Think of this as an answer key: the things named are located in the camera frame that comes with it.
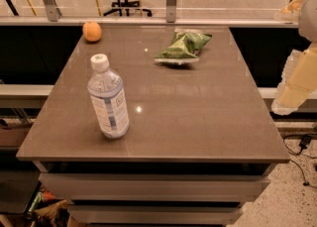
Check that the middle metal railing bracket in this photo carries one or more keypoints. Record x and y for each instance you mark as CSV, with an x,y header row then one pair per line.
x,y
170,11

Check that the grey drawer cabinet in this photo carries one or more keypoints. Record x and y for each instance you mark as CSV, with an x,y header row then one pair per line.
x,y
155,199

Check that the orange fruit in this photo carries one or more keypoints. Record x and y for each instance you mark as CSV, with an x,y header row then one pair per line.
x,y
92,32

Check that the clear plastic water bottle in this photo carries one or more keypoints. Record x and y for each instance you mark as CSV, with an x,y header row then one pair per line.
x,y
107,94

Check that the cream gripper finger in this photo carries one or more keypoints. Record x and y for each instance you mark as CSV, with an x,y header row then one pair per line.
x,y
290,12
298,81

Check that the green chip bag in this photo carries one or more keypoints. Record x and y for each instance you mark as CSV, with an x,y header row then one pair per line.
x,y
185,47

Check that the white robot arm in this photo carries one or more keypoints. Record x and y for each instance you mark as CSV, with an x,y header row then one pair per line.
x,y
307,22

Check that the clutter under table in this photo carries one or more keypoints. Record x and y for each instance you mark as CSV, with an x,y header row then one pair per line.
x,y
44,211

